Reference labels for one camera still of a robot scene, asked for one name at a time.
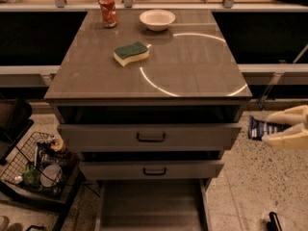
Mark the white ceramic bowl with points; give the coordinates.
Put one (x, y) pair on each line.
(157, 20)

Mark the black object on floor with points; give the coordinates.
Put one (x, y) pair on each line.
(273, 224)

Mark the blue rxbar blueberry wrapper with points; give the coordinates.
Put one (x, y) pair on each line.
(259, 128)

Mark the green item in basket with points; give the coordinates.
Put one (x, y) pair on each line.
(31, 176)

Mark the white cup in basket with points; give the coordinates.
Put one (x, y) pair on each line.
(51, 175)

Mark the grey drawer cabinet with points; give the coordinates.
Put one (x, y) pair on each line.
(188, 64)

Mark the crushed orange soda can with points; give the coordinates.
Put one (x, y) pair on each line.
(108, 9)

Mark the green and yellow sponge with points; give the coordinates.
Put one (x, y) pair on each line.
(131, 53)

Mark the top grey drawer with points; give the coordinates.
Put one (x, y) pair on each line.
(127, 128)

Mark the middle grey drawer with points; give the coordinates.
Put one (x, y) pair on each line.
(150, 165)

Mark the grey drawer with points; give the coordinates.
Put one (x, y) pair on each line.
(150, 165)
(127, 128)
(153, 205)

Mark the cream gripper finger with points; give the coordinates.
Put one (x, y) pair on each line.
(291, 116)
(295, 137)

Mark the black wire basket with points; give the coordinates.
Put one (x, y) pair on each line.
(41, 150)

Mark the bottom grey drawer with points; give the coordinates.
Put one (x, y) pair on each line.
(153, 205)

